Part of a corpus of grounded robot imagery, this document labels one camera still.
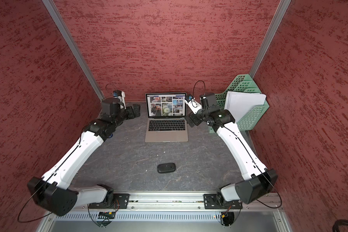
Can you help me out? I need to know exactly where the white paper stack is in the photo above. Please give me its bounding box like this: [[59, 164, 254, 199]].
[[224, 91, 266, 122]]

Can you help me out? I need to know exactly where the right aluminium corner post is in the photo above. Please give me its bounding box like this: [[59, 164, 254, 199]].
[[249, 0, 291, 78]]

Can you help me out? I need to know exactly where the black cable bottom right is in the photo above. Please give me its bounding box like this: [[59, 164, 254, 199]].
[[332, 219, 348, 232]]

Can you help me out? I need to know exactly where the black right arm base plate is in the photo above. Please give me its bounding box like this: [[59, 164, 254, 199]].
[[203, 193, 243, 210]]

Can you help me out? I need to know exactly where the left aluminium corner post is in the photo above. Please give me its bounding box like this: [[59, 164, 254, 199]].
[[42, 0, 105, 100]]

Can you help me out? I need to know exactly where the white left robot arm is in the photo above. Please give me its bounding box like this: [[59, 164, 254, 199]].
[[27, 103, 141, 216]]

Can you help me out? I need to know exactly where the blue black stapler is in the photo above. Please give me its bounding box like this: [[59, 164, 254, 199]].
[[113, 90, 125, 101]]

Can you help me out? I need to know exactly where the aluminium front rail frame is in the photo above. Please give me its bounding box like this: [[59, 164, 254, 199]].
[[37, 191, 292, 232]]

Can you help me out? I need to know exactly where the aluminium corner post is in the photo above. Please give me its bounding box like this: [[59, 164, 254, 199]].
[[249, 0, 291, 78], [42, 0, 105, 100]]

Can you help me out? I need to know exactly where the black wireless mouse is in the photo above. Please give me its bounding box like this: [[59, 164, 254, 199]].
[[157, 162, 176, 174]]

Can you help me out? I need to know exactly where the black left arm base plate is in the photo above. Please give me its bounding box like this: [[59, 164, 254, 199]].
[[89, 193, 130, 210]]

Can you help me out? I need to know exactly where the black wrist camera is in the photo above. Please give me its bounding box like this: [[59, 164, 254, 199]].
[[200, 92, 220, 114], [101, 97, 124, 117]]

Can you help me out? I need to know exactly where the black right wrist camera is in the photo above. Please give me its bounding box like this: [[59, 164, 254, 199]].
[[200, 92, 220, 114]]

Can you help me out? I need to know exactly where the silver laptop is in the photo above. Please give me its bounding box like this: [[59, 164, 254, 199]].
[[145, 92, 188, 143]]

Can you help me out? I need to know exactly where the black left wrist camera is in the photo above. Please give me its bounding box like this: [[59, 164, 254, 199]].
[[101, 97, 124, 117]]

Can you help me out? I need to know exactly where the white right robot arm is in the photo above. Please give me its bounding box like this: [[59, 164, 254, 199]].
[[186, 110, 278, 204]]

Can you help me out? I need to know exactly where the green circuit board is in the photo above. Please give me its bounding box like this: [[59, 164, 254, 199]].
[[97, 212, 116, 220]]

